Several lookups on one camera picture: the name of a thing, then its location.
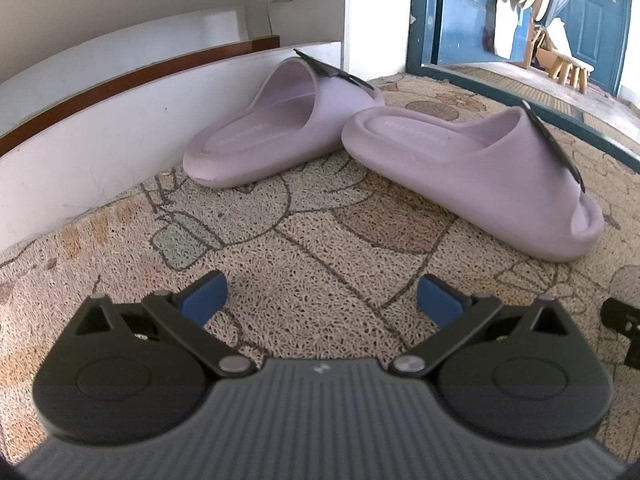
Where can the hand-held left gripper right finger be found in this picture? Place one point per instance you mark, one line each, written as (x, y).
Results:
(440, 301)

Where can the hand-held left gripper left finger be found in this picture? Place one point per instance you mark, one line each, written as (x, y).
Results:
(205, 296)

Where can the blue panelled door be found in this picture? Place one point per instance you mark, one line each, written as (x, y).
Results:
(595, 20)

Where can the printed cartoon doormat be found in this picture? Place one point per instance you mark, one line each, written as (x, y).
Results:
(300, 240)

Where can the blue open door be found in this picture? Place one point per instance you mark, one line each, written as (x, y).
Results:
(460, 20)

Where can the small wooden stool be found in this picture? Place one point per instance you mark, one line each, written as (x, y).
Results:
(570, 66)

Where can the light wooden frame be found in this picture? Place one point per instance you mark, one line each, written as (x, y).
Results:
(557, 40)

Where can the white shoe cabinet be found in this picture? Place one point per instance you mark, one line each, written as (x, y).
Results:
(75, 170)

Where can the purple slide slipper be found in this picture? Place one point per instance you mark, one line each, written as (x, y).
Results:
(475, 160)
(300, 110)

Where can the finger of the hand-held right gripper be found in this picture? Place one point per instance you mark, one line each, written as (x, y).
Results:
(622, 317)

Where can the brown ribbed outdoor mat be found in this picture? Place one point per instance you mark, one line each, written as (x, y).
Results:
(525, 80)

